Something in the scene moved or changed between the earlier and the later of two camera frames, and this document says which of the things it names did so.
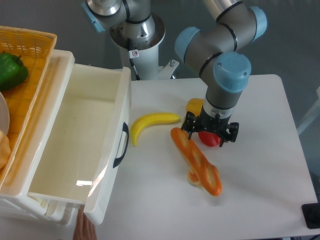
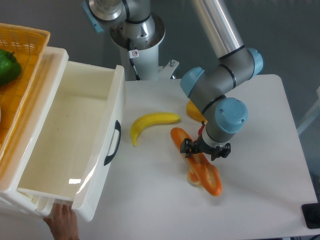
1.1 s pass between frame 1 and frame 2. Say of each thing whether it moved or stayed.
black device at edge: stayed
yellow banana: stayed
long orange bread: stayed
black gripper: moved
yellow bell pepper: stayed
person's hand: moved
